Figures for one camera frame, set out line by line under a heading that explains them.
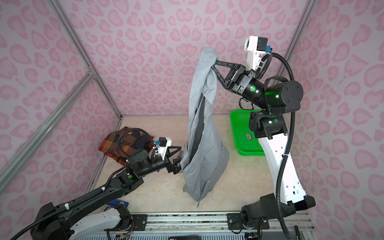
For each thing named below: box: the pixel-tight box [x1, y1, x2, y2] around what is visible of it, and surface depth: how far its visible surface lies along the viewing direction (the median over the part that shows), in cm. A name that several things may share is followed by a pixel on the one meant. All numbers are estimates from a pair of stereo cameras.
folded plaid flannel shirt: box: [98, 126, 155, 166], surface depth 96 cm
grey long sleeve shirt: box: [181, 48, 230, 208], surface depth 52 cm
